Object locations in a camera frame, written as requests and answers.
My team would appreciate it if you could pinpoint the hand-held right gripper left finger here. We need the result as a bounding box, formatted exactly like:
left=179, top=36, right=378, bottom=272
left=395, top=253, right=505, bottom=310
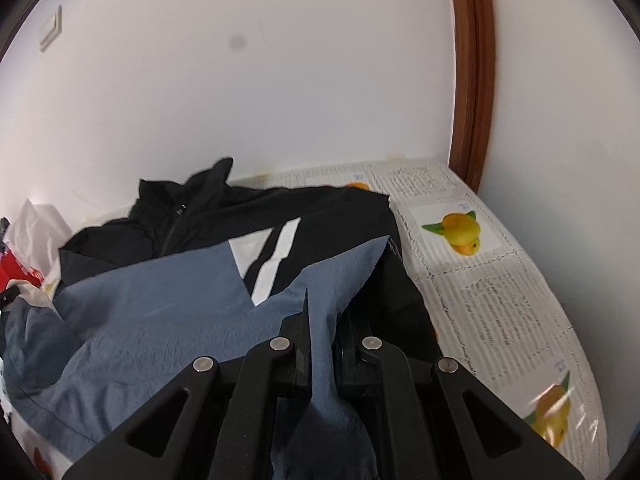
left=62, top=289, right=314, bottom=480

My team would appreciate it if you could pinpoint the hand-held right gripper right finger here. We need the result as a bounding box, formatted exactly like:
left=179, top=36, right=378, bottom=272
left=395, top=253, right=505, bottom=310
left=335, top=309, right=583, bottom=480

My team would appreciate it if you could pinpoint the black white blue jacket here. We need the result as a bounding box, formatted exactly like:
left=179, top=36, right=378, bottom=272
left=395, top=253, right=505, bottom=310
left=0, top=157, right=442, bottom=480

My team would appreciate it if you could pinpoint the red paper bag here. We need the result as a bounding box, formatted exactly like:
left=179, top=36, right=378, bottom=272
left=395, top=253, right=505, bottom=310
left=0, top=252, right=46, bottom=293

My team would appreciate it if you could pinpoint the white plastic bag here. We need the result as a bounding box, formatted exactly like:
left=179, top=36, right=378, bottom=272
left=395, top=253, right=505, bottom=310
left=7, top=199, right=73, bottom=281

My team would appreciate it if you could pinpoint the white wall switch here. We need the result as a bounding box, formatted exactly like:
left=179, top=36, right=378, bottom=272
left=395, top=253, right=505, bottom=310
left=38, top=5, right=64, bottom=53

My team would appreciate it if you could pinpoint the brown wooden door frame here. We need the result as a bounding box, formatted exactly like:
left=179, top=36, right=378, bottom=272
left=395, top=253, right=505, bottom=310
left=445, top=0, right=497, bottom=192

